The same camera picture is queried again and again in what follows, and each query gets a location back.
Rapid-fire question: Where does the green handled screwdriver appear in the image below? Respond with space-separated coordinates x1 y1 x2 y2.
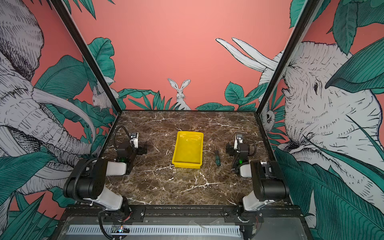
214 141 221 167

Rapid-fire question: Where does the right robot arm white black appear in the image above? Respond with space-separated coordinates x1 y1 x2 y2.
226 143 289 212

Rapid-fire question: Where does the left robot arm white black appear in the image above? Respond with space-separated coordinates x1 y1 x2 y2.
63 142 148 222

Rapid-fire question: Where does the yellow plastic bin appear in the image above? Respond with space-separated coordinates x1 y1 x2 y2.
172 131 204 169

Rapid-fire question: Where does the small circuit board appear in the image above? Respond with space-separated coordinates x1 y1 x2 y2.
111 225 131 235

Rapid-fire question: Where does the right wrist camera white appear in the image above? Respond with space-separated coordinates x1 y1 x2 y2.
234 134 243 150

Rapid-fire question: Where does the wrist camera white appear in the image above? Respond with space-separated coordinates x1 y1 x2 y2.
130 132 139 148
234 134 243 150

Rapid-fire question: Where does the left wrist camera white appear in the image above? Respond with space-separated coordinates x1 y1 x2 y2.
130 132 139 148

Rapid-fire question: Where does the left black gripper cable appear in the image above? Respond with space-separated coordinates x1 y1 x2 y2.
113 125 133 151

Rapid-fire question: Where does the black mounting rail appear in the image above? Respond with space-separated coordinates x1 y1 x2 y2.
61 204 304 224

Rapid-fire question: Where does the white slotted cable duct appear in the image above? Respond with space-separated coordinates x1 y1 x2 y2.
65 224 242 237

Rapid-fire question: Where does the left black frame post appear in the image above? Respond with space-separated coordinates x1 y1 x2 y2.
49 0 123 115

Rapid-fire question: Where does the black frame post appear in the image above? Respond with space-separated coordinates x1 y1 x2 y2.
256 1 323 117
49 0 123 115

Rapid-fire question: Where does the right black frame post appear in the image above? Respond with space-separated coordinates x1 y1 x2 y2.
256 1 323 117

